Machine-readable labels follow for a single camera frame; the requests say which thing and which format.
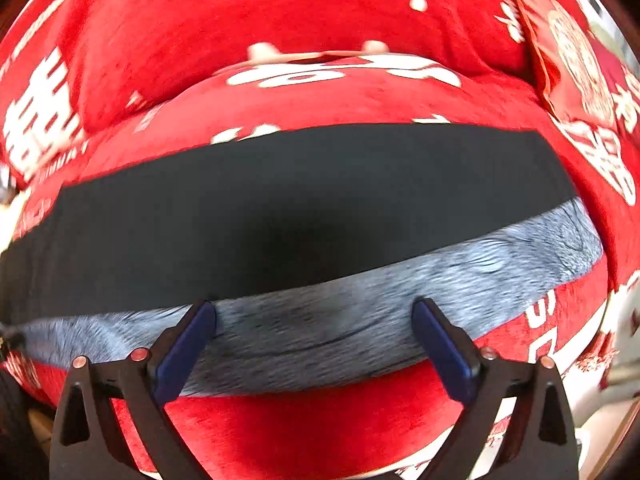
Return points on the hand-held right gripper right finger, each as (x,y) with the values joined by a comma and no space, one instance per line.
(445,355)

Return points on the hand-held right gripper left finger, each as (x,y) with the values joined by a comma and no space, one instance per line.
(184,355)

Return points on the black pants with grey lining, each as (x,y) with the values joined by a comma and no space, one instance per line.
(300,200)

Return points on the red printed pillow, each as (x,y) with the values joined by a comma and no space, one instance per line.
(575,60)

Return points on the red bedding with white characters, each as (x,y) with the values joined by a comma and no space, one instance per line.
(300,15)

